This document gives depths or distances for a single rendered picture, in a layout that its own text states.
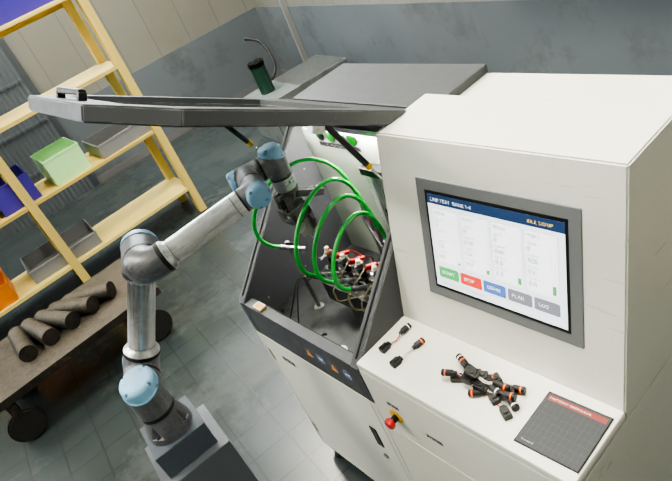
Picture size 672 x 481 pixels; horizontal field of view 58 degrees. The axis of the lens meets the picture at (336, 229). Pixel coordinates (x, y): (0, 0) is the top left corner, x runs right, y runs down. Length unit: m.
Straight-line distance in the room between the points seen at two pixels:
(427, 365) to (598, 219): 0.67
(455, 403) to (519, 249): 0.44
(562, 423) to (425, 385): 0.37
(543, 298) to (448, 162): 0.39
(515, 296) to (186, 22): 6.54
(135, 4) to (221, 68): 1.20
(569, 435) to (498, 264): 0.41
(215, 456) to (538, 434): 1.06
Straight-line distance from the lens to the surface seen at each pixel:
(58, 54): 7.35
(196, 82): 7.74
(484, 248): 1.55
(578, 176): 1.33
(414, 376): 1.74
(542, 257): 1.45
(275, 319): 2.20
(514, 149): 1.40
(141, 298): 1.98
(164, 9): 7.61
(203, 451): 2.15
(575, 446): 1.52
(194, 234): 1.77
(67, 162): 5.17
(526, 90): 1.84
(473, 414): 1.61
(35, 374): 4.07
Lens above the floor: 2.23
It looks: 31 degrees down
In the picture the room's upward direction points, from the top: 24 degrees counter-clockwise
